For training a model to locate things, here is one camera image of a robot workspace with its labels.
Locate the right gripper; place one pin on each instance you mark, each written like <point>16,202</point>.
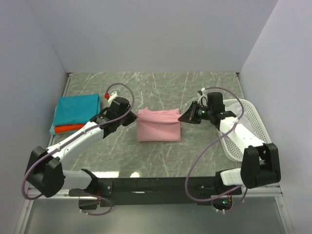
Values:
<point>190,115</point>

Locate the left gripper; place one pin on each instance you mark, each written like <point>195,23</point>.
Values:
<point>132,117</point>

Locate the pink t-shirt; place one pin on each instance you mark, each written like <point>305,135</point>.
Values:
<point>162,126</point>

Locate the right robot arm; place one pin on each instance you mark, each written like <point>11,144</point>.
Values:
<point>260,160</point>

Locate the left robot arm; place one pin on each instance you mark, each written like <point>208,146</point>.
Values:
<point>45,166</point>

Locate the white t-shirt in basket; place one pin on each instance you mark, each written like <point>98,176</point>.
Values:
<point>237,109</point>

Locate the teal folded t-shirt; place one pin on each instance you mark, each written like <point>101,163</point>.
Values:
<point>75,110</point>

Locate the white plastic basket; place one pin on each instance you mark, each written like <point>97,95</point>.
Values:
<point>251,131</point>

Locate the orange folded t-shirt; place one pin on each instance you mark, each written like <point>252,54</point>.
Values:
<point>67,128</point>

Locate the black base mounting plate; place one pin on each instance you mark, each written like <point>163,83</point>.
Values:
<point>152,191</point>

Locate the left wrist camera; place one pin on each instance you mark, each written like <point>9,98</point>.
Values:
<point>110,96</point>

